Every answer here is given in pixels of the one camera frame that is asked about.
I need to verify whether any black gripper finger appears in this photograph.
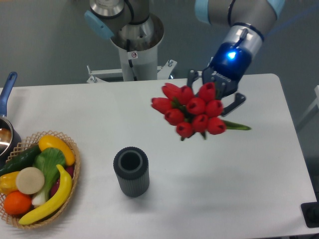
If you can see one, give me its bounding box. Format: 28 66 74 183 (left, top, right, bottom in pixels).
221 93 246 117
186 70 204 95

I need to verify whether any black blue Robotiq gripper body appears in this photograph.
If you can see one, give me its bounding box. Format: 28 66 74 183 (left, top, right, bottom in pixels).
202 24 264 95

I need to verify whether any red tulip bouquet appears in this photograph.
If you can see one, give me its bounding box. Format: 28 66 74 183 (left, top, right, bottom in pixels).
151 83 251 141

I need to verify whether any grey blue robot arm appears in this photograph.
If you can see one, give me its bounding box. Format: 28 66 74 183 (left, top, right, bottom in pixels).
84 0 285 116

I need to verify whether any dark grey ribbed vase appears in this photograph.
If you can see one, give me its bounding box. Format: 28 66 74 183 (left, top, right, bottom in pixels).
113 146 150 197

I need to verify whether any black device at edge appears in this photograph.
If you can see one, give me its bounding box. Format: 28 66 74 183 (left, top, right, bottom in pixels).
301 202 319 228

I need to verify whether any purple red vegetable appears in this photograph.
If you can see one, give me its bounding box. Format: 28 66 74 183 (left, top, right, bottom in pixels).
50 165 74 198

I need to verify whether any yellow squash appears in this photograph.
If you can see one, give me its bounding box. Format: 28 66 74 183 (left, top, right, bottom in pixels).
38 134 75 166

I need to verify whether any green bok choy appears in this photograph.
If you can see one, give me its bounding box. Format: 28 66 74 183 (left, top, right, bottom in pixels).
32 147 66 207

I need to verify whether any dark green cucumber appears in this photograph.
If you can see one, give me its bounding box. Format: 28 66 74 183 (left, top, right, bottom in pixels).
0 144 41 176

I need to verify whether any yellow banana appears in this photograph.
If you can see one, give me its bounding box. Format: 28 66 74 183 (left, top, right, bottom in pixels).
18 164 72 226

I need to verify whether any beige round disc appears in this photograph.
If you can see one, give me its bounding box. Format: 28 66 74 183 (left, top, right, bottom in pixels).
15 167 45 195

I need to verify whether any yellow bell pepper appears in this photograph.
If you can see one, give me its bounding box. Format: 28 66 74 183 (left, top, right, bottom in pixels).
0 171 19 195

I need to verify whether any orange fruit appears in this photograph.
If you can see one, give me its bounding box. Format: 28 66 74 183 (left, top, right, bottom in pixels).
3 191 31 215

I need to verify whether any woven wicker basket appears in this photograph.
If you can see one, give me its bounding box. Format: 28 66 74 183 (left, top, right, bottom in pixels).
0 130 80 230

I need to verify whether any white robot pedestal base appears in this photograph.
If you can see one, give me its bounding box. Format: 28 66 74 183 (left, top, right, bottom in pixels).
86 34 215 84

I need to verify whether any white frame at right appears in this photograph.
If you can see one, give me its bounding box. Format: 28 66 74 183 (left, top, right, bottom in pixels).
295 85 319 132

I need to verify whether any blue handled saucepan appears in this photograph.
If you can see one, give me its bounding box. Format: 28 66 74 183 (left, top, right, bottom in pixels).
0 72 21 167

